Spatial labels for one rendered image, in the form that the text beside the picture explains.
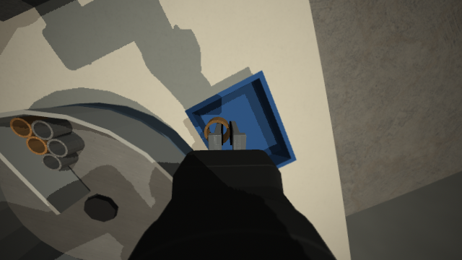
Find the bronze bushing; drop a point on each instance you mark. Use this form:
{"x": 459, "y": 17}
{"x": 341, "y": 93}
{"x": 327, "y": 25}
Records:
{"x": 36, "y": 145}
{"x": 221, "y": 121}
{"x": 22, "y": 126}

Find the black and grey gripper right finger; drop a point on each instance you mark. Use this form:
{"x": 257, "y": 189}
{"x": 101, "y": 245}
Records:
{"x": 237, "y": 139}

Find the blue open crate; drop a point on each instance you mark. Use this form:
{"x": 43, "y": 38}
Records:
{"x": 250, "y": 104}

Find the dark grey metal bushing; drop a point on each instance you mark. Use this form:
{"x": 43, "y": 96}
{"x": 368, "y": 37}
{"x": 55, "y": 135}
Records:
{"x": 72, "y": 143}
{"x": 54, "y": 163}
{"x": 51, "y": 128}

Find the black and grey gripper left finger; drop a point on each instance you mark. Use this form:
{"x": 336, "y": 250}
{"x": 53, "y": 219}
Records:
{"x": 215, "y": 139}

